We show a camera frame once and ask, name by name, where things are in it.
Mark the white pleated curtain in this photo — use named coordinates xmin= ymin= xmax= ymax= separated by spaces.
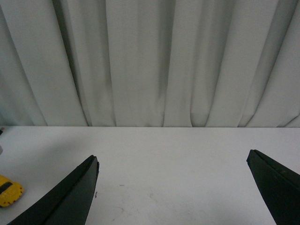
xmin=0 ymin=0 xmax=300 ymax=128

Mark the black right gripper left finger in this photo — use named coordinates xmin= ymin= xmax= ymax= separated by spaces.
xmin=9 ymin=155 xmax=99 ymax=225

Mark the yellow beetle toy car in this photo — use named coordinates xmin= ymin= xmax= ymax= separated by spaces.
xmin=0 ymin=175 xmax=24 ymax=208

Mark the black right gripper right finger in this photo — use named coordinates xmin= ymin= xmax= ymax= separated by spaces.
xmin=247 ymin=150 xmax=300 ymax=225

